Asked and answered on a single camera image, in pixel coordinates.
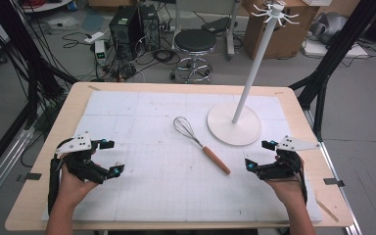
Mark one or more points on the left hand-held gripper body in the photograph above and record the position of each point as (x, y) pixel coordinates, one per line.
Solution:
(78, 143)

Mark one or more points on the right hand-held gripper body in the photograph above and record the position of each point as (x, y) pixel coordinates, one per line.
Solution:
(287, 166)

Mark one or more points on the white hook rack stand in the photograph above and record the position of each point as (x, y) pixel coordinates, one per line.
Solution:
(238, 125)

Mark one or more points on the person's right hand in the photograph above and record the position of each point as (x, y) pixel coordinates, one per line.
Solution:
(289, 191)

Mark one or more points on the person's left hand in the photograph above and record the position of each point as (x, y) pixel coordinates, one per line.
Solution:
(71, 189)

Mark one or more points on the black tape strip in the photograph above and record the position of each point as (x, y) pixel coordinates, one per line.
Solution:
(333, 182)
(32, 176)

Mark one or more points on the white gridded foam mat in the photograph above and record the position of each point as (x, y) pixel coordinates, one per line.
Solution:
(163, 182)

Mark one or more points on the brown tape piece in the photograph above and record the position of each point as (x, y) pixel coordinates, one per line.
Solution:
(94, 88)

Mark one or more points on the white device with green display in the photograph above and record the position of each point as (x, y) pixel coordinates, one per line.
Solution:
(100, 52)

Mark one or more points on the white power strip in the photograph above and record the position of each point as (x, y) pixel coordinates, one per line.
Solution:
(94, 37)

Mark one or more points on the brown cardboard box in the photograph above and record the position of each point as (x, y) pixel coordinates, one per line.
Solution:
(284, 36)

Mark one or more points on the large black computer tower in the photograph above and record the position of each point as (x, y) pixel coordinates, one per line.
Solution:
(124, 31)

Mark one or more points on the white flat board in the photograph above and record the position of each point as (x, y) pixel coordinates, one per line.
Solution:
(336, 50)

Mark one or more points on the slim black computer tower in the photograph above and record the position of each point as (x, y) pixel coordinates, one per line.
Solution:
(150, 27)

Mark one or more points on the black round stool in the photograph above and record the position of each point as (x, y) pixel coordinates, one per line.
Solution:
(195, 40)

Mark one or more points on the black laptop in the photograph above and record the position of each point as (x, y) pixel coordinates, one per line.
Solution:
(216, 24)

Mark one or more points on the grey bag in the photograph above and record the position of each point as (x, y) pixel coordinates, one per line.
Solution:
(331, 26)

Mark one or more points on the aluminium rail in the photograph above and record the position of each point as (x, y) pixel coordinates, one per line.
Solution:
(339, 192)
(3, 169)

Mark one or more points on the black metal frame stand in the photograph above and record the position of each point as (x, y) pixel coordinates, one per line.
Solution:
(36, 75)
(336, 55)

